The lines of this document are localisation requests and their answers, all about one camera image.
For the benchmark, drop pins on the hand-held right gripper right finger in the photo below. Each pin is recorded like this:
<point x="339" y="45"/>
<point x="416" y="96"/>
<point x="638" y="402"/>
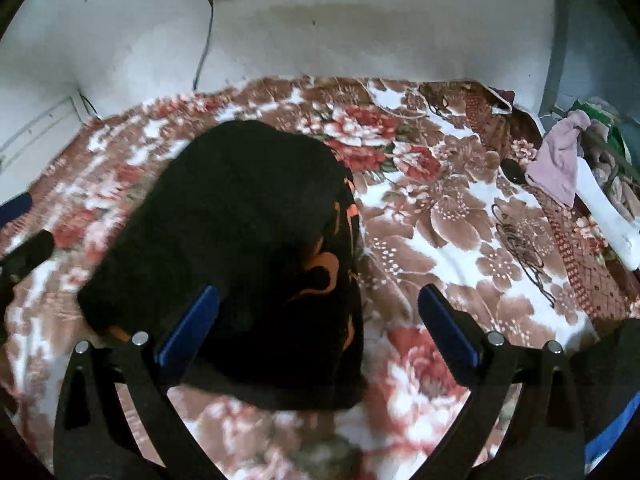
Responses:
<point x="450" y="327"/>

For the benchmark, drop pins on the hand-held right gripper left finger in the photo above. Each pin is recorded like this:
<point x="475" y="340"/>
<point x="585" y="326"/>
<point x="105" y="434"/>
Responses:
<point x="192" y="325"/>

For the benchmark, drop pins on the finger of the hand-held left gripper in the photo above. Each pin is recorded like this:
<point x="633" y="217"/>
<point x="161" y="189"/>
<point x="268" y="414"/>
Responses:
<point x="15" y="208"/>
<point x="27" y="260"/>

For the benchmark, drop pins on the black orange print hoodie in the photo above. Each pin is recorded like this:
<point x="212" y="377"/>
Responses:
<point x="235" y="220"/>

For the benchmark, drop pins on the white headboard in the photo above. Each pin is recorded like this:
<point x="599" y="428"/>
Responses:
<point x="40" y="130"/>

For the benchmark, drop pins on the floral brown red blanket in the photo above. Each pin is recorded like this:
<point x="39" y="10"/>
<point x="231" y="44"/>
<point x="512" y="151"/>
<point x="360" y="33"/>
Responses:
<point x="440" y="240"/>

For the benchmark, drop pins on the folded black blue shirt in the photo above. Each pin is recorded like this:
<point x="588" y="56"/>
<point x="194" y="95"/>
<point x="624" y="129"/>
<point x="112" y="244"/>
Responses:
<point x="607" y="385"/>

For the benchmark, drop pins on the small black object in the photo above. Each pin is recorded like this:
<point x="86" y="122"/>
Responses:
<point x="511" y="170"/>

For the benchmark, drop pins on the white sock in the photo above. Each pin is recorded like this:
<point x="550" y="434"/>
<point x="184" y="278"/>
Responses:
<point x="607" y="215"/>

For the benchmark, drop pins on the pink cloth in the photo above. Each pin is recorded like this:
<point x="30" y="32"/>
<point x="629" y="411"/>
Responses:
<point x="560" y="160"/>

